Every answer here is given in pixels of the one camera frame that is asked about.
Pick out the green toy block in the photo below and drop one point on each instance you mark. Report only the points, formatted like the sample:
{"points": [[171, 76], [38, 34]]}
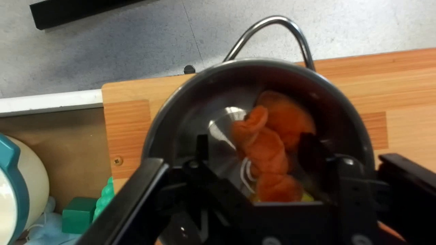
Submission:
{"points": [[77, 215]]}

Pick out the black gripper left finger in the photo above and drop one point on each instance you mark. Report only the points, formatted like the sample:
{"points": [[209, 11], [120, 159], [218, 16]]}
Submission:
{"points": [[130, 217]]}

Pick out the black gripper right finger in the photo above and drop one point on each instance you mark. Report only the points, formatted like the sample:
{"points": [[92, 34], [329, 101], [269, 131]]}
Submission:
{"points": [[393, 204]]}

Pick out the wooden toy kitchen counter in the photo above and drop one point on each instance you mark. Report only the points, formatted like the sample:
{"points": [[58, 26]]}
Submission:
{"points": [[395, 94]]}

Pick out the teal white toy kettle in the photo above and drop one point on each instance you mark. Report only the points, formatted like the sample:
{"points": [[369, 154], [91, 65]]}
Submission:
{"points": [[23, 188]]}

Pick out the brown toy croissant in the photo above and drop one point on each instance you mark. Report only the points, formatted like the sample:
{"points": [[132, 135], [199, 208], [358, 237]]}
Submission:
{"points": [[268, 138]]}

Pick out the stainless steel pot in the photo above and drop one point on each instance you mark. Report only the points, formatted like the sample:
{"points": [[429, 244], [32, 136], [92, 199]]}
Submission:
{"points": [[194, 120]]}

